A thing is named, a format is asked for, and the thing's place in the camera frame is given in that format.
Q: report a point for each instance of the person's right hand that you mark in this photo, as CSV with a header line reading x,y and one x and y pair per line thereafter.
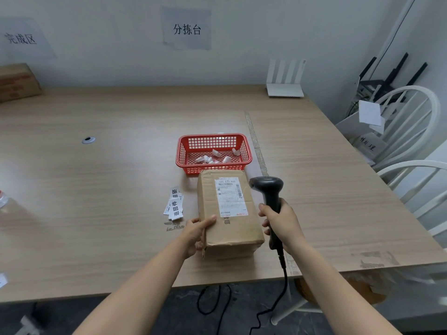
x,y
287,226

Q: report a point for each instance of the person's left hand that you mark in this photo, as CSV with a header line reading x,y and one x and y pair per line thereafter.
x,y
191,237

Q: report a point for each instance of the person's right thumb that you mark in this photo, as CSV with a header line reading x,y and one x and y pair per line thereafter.
x,y
267,210

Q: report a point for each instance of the person's left thumb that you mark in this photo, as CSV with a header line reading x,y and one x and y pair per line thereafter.
x,y
205,223

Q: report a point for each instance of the black barcode scanner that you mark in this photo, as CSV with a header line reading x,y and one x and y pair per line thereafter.
x,y
270,191

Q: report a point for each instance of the brown cardboard parcel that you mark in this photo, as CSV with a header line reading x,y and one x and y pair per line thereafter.
x,y
230,226

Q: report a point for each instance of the person's left forearm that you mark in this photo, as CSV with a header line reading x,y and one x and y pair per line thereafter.
x,y
139,293

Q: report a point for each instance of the person's right forearm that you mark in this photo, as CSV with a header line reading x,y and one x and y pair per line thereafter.
x,y
335,293

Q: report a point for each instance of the torn sticker residue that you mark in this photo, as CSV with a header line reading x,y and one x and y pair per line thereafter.
x,y
174,226

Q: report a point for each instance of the stack of barcode stickers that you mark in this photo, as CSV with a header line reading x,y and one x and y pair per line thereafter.
x,y
175,205

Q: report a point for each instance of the pile of white paper scraps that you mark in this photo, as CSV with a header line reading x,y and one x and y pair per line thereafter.
x,y
209,159

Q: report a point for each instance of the red plastic basket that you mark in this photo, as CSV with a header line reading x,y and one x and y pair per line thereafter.
x,y
181,160

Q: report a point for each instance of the clear tape strip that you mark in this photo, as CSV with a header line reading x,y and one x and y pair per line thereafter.
x,y
256,143

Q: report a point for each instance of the white table leg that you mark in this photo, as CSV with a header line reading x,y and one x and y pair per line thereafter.
x,y
290,312

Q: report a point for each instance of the white cardboard box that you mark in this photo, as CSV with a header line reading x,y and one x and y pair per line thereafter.
x,y
349,127

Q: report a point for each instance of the white router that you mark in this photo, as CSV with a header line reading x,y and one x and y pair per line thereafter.
x,y
284,89

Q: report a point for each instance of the white paper note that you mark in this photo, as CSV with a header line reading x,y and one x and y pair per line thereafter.
x,y
370,113

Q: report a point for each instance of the white wooden chair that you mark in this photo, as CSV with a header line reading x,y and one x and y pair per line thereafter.
x,y
427,115
412,164

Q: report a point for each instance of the black router with antennas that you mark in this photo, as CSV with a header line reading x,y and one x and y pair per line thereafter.
x,y
375,85

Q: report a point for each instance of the white paper slip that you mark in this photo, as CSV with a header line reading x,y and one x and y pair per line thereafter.
x,y
2,280

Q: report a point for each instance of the brown cardboard box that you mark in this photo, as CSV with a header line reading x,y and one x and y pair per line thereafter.
x,y
17,81

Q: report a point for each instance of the white paper wall sign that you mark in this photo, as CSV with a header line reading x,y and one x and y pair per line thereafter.
x,y
187,28
22,38

